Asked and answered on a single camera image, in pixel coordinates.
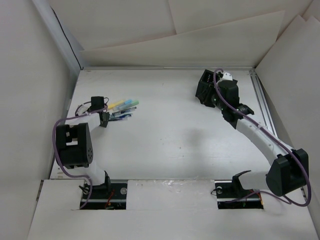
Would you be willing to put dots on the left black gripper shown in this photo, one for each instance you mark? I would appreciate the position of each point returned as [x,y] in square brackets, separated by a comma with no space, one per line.
[105,122]

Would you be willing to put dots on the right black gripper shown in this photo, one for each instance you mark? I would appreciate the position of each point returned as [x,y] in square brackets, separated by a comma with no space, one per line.
[218,86]

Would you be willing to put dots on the blue gel pen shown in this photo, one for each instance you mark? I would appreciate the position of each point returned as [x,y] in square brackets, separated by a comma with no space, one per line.
[113,118]

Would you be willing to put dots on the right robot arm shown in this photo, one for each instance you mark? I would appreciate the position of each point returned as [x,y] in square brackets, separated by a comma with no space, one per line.
[289,167]

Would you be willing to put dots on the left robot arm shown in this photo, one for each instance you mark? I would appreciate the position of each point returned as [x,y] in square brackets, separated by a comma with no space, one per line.
[73,148]

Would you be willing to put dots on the yellow highlighter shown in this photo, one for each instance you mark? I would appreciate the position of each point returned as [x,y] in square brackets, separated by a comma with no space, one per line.
[115,104]

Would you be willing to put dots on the black pen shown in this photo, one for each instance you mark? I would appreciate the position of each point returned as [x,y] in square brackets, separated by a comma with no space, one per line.
[131,108]

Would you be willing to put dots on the black two-compartment organizer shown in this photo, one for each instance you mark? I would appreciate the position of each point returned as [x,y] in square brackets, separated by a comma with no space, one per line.
[205,88]

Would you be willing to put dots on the blue clear-capped pen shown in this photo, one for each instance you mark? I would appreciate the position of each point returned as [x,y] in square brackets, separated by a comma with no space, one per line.
[121,112]

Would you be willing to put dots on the blue highlighter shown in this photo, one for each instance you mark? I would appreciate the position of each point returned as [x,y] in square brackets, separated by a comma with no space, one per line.
[125,103]

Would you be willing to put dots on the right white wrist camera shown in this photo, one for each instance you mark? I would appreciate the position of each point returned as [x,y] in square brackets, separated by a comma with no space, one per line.
[226,77]

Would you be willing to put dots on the aluminium side rail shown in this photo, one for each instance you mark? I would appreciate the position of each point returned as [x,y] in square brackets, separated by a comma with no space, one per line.
[262,102]

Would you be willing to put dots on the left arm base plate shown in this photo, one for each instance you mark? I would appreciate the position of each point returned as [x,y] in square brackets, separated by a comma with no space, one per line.
[113,197]

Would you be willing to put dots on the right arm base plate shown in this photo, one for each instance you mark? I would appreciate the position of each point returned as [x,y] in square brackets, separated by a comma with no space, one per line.
[231,196]

